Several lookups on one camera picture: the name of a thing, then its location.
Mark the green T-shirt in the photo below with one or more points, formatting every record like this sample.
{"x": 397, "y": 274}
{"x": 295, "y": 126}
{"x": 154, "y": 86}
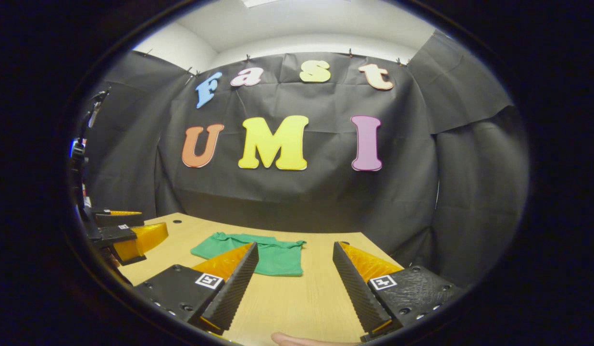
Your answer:
{"x": 278, "y": 259}

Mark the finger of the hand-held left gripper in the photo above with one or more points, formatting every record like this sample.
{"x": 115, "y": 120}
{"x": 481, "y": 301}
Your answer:
{"x": 117, "y": 234}
{"x": 119, "y": 220}

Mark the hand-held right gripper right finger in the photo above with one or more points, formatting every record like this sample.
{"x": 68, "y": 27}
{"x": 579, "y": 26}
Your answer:
{"x": 357, "y": 293}

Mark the black backdrop cloth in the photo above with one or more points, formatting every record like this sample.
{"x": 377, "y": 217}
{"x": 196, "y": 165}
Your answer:
{"x": 302, "y": 192}

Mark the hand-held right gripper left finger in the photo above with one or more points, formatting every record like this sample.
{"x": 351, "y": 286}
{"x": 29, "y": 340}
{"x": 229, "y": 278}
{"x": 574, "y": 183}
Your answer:
{"x": 234, "y": 288}

